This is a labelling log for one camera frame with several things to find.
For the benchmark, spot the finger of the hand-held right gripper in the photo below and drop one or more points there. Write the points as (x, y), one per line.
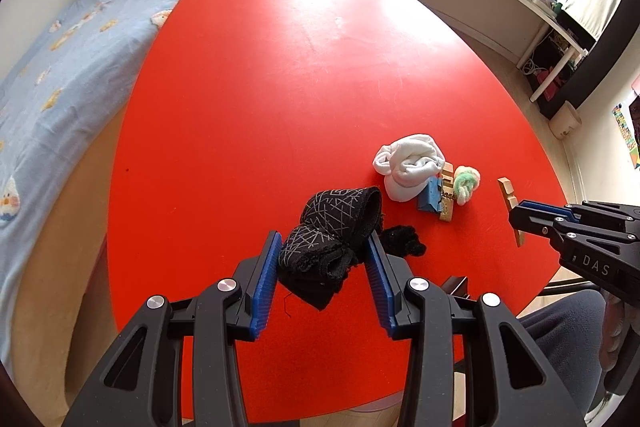
(530, 222)
(550, 209)

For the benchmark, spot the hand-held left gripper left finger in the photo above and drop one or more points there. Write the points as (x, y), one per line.
(265, 289)

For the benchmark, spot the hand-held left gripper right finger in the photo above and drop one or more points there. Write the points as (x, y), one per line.
(380, 294)

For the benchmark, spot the wooden clothespin piece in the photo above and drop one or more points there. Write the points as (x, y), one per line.
(506, 189)
(446, 213)

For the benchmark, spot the black patterned sock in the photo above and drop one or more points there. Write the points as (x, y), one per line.
(325, 227)

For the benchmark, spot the blue plastic clip piece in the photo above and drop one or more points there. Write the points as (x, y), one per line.
(429, 201)

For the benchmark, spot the person's right hand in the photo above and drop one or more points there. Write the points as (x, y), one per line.
(615, 332)

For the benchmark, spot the black fuzzy cloth scrap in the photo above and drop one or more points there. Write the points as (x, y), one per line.
(402, 242)

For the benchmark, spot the green and white yarn ball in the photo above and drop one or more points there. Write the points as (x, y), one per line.
(467, 182)

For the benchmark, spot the person's right leg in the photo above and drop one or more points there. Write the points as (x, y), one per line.
(565, 347)

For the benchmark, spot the beige waste bin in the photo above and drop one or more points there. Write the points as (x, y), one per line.
(565, 121)

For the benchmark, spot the white sock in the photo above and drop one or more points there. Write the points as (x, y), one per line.
(410, 162)

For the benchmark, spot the red table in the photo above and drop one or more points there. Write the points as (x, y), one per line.
(280, 97)

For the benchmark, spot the colourful wall poster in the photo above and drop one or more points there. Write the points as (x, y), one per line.
(629, 132)

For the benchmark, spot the black wall panel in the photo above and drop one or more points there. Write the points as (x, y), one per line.
(595, 62)

